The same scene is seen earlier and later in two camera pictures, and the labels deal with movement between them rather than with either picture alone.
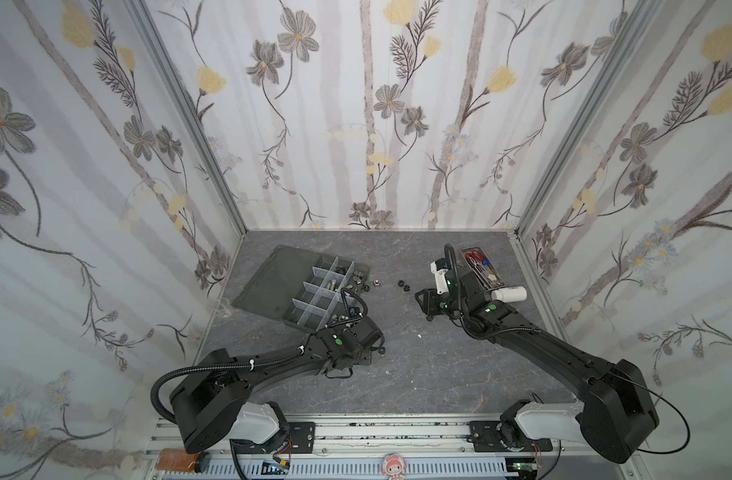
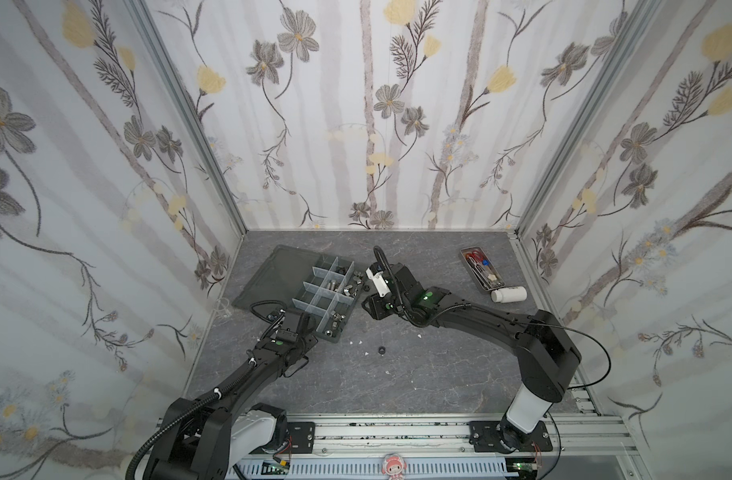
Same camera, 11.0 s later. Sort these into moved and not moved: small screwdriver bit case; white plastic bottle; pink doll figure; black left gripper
Moved: black left gripper
Not moved: small screwdriver bit case; pink doll figure; white plastic bottle
